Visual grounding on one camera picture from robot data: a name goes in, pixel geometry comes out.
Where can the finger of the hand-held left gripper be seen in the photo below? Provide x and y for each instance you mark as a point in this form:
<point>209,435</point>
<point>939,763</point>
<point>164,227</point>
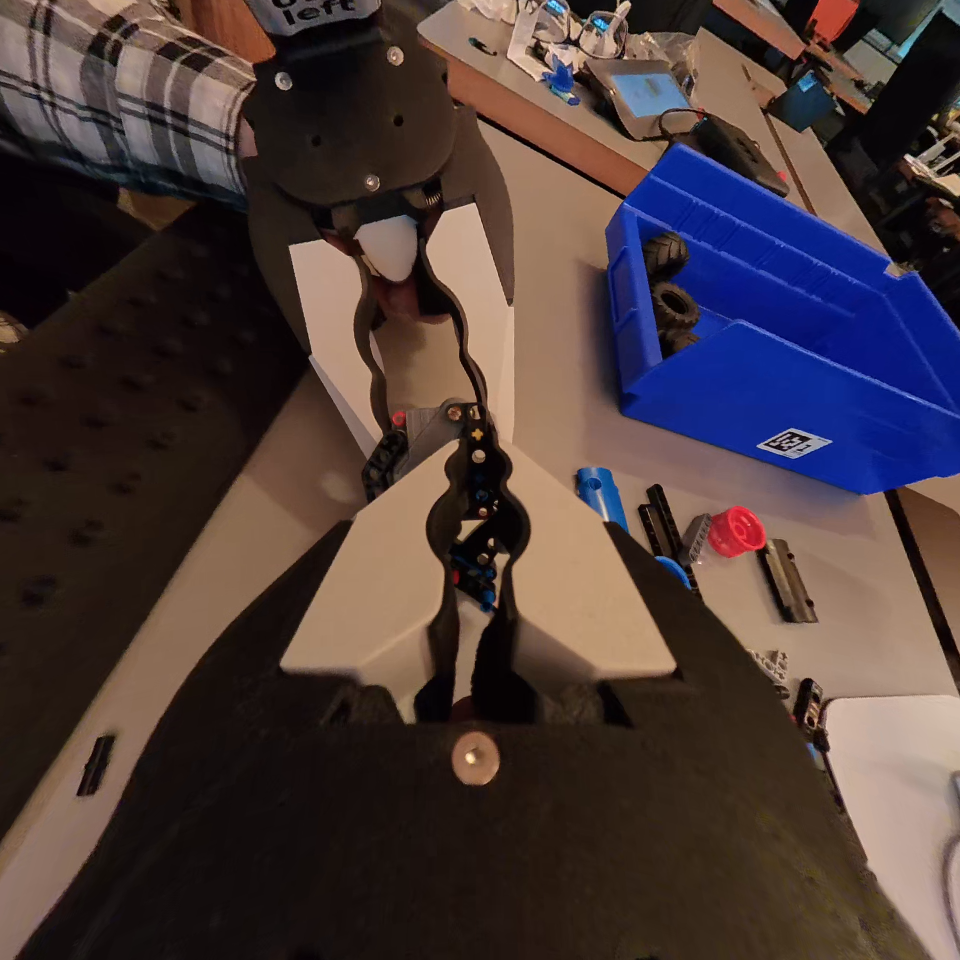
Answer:
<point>491,315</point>
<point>330,322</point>

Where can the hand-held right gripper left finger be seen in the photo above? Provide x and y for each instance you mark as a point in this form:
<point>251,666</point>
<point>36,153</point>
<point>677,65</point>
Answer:
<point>360,600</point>

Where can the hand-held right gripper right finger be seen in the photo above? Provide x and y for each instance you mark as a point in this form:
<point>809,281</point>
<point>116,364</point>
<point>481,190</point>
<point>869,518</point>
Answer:
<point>592,600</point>

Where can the pile of black beams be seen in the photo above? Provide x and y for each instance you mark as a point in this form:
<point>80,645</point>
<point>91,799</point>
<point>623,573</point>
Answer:
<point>660,517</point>

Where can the black toy chassis assembly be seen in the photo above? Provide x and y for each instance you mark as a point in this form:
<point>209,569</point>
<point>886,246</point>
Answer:
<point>480,480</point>

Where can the person's left forearm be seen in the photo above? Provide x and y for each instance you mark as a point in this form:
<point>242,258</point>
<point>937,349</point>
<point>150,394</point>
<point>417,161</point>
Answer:
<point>112,97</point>

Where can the grey desk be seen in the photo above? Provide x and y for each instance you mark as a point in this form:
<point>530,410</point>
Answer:
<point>562,375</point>

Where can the person's left hand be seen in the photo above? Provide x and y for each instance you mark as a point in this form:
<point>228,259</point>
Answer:
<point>412,304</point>

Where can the blue wheel rim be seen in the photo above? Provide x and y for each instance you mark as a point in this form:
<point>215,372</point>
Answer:
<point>671,571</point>

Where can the blue flat panel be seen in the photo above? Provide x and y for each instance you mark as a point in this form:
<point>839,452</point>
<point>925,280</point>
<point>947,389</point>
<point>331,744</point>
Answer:
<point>604,499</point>

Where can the red wheel rim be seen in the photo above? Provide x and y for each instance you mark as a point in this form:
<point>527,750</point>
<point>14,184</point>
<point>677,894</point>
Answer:
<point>736,531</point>

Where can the black rubber tire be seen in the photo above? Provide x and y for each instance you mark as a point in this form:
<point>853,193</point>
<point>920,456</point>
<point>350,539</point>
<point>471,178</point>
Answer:
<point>681,343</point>
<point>666,256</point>
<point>676,306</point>

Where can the light grey L beam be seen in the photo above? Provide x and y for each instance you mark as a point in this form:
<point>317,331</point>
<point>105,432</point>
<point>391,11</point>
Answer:
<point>772,664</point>

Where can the black cylindrical panel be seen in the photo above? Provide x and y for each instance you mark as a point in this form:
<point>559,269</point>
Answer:
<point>787,581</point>

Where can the blue small figure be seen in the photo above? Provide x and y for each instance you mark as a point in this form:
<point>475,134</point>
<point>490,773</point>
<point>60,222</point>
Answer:
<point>561,79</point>

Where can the grey tablet device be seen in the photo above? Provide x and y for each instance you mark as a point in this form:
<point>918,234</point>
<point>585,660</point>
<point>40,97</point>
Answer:
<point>637,94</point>

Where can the blue tagged plastic bin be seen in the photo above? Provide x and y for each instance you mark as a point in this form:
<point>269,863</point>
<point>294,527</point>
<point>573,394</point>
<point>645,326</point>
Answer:
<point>787,390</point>

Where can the black box device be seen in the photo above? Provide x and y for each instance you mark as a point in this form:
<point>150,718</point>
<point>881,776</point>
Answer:
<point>727,150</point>

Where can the black pin connector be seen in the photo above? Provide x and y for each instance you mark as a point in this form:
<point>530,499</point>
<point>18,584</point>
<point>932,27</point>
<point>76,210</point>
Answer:
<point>96,765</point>

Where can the book stand with white base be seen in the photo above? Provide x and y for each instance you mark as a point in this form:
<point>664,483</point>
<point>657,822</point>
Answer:
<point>900,787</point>

